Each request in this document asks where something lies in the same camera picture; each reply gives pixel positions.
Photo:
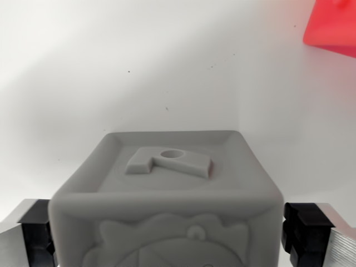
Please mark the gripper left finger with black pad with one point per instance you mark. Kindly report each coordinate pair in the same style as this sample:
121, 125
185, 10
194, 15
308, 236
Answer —
25, 236

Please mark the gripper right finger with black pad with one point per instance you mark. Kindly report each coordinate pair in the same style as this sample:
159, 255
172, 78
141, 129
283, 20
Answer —
317, 236

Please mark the grey embossed soft cube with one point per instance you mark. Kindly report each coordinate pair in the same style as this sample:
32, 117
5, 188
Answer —
169, 200

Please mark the red embossed soft cube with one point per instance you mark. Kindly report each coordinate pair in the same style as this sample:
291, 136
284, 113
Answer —
333, 25

